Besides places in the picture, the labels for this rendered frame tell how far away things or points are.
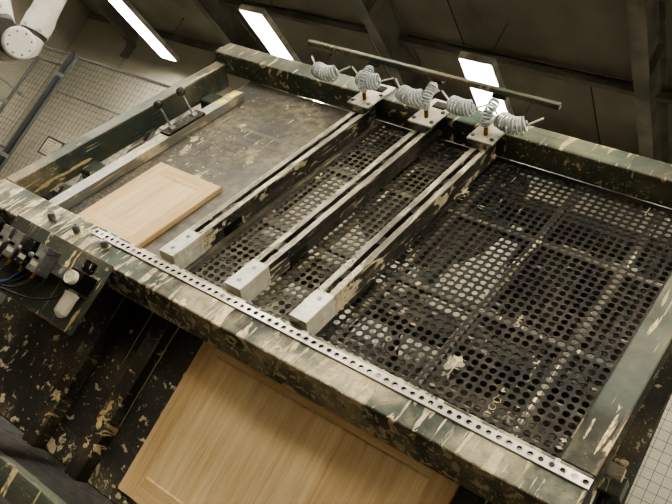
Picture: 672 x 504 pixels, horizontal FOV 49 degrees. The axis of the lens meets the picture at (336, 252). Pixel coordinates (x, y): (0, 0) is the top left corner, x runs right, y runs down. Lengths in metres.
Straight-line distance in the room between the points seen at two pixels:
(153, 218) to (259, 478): 0.94
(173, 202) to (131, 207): 0.14
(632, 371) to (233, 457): 1.10
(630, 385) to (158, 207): 1.59
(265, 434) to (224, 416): 0.15
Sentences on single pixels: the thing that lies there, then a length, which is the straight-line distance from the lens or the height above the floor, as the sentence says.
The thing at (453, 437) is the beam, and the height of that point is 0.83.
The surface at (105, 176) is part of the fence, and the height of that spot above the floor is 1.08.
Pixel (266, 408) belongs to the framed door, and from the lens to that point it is 2.20.
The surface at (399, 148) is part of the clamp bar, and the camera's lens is 2.68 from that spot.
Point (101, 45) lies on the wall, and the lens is 12.10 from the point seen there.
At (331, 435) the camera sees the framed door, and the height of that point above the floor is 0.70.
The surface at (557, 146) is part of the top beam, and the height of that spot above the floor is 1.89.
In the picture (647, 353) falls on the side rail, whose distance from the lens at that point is 2.02.
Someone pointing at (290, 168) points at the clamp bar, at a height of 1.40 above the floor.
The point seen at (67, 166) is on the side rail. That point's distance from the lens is 3.01.
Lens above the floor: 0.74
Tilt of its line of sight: 11 degrees up
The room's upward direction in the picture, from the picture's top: 30 degrees clockwise
